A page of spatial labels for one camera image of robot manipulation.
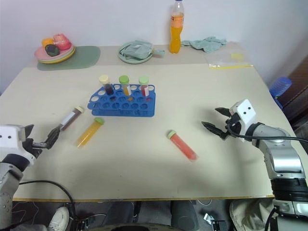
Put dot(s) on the pale green crumpled cloth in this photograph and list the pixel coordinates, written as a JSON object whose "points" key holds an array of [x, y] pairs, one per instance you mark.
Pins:
{"points": [[207, 44]]}

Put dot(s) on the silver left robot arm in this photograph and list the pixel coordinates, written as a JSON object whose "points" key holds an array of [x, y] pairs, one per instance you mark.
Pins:
{"points": [[8, 183]]}

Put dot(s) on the stack of pastel plates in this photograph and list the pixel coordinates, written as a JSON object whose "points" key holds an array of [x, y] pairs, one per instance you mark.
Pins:
{"points": [[63, 55]]}

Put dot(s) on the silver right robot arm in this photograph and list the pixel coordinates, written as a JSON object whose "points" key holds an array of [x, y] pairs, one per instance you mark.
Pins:
{"points": [[281, 154]]}

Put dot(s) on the orange drink plastic bottle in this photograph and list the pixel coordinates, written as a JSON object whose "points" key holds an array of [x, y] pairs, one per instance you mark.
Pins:
{"points": [[175, 36]]}

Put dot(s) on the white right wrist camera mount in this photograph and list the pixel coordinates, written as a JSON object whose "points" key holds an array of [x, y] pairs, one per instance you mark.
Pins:
{"points": [[245, 113]]}

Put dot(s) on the green cap red liquid tube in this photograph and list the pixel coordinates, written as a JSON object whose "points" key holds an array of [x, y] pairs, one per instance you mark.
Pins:
{"points": [[144, 89]]}

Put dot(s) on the green cap pink liquid tube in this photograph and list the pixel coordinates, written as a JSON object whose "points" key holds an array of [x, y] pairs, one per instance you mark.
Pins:
{"points": [[183, 147]]}

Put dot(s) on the white sneaker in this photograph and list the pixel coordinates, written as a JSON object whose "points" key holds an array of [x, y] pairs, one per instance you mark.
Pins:
{"points": [[59, 217]]}

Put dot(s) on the small pale green utensil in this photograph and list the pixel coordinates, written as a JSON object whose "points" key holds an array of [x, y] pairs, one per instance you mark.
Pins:
{"points": [[159, 52]]}

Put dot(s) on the cream cap dark liquid tube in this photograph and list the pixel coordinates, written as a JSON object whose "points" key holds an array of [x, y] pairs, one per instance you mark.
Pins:
{"points": [[108, 89]]}

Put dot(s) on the pink toy food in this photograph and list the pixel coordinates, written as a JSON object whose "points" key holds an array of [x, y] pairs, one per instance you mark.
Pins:
{"points": [[61, 42]]}

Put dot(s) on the pale green round plate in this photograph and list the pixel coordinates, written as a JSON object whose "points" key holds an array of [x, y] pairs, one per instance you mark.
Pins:
{"points": [[125, 59]]}

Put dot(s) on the dark green toy food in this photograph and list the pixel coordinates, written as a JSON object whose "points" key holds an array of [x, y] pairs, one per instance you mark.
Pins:
{"points": [[52, 49]]}

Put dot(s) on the blue plastic test tube rack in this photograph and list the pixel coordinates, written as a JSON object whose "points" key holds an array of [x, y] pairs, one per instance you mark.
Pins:
{"points": [[125, 111]]}

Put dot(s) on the green placemat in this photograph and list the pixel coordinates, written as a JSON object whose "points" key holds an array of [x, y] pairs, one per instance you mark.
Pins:
{"points": [[84, 57]]}

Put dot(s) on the beige fabric bag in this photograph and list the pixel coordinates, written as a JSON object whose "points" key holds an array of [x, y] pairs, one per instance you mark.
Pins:
{"points": [[250, 214]]}

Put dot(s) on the green cap orange liquid tube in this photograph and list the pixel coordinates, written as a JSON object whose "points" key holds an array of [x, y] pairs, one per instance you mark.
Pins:
{"points": [[88, 133], [125, 88]]}

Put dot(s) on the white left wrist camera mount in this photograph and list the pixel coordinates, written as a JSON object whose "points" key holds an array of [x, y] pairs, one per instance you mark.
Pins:
{"points": [[10, 139]]}

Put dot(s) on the dark rounded shape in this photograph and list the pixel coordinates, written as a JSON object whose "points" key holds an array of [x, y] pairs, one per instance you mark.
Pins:
{"points": [[183, 213]]}

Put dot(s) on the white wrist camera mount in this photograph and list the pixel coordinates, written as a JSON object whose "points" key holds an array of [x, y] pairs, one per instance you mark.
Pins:
{"points": [[10, 139], [245, 113]]}

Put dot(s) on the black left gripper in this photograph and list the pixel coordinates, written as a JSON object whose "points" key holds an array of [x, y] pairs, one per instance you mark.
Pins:
{"points": [[30, 145]]}

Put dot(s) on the pale green folded packet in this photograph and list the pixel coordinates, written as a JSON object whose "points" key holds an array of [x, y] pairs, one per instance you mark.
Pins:
{"points": [[137, 50]]}

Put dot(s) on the orange toy food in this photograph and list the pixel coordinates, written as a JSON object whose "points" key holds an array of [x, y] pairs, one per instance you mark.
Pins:
{"points": [[46, 42]]}

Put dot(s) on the cream cap brown liquid tube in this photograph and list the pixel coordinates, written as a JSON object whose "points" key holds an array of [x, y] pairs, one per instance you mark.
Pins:
{"points": [[71, 118]]}

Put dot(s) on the blue plastic stool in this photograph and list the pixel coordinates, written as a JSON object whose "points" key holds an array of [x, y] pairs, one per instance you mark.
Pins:
{"points": [[280, 87]]}

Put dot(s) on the clear yellow-strip zip bag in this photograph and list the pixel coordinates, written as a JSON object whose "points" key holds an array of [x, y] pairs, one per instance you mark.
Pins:
{"points": [[226, 60]]}

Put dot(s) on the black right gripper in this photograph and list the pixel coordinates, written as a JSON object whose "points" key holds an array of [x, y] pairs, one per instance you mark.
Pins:
{"points": [[234, 127]]}

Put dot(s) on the dark brown wooden cabinet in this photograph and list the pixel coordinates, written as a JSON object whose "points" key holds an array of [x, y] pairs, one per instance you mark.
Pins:
{"points": [[298, 91]]}

